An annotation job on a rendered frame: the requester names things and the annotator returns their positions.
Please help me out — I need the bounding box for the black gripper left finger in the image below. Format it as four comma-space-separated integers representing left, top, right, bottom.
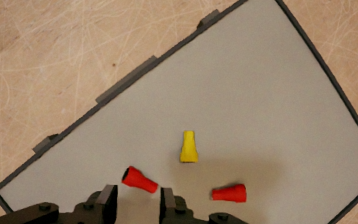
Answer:
0, 184, 118, 224

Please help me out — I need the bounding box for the yellow wire connector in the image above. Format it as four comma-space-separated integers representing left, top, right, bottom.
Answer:
180, 131, 198, 163

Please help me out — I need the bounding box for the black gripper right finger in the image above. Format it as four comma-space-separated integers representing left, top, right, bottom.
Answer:
159, 187, 249, 224

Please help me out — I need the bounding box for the red wire connector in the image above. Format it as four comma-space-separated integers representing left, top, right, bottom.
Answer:
121, 166, 158, 194
212, 184, 246, 203

